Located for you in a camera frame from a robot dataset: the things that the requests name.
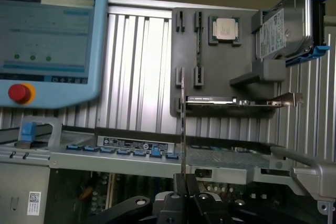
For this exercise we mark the light blue teach pendant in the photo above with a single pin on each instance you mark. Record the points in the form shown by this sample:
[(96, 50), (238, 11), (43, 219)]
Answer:
[(99, 51)]

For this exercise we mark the silver power supply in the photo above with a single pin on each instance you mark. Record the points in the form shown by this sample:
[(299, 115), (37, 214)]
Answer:
[(15, 182)]

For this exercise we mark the hard disk with blue bracket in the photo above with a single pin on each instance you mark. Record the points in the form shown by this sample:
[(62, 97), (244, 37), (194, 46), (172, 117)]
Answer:
[(288, 24)]

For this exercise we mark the open grey PC case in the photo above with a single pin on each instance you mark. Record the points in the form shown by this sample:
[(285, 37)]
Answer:
[(105, 155)]

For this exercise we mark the grey parts rack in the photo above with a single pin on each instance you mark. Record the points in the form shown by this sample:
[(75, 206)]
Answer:
[(236, 77)]

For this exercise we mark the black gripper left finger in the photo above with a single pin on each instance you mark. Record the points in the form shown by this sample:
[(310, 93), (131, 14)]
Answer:
[(147, 213)]

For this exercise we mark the blue case latch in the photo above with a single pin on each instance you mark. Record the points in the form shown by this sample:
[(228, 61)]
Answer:
[(28, 130)]

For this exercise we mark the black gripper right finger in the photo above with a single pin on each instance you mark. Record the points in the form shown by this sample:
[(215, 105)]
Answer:
[(210, 213)]

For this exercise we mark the green graphics card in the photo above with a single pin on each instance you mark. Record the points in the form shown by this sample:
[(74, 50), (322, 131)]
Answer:
[(210, 99)]

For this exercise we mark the green Dell motherboard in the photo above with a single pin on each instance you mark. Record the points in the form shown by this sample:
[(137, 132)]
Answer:
[(126, 183)]

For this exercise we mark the silver CPU chip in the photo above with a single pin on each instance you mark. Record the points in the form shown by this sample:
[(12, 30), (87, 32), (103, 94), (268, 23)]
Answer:
[(225, 30)]

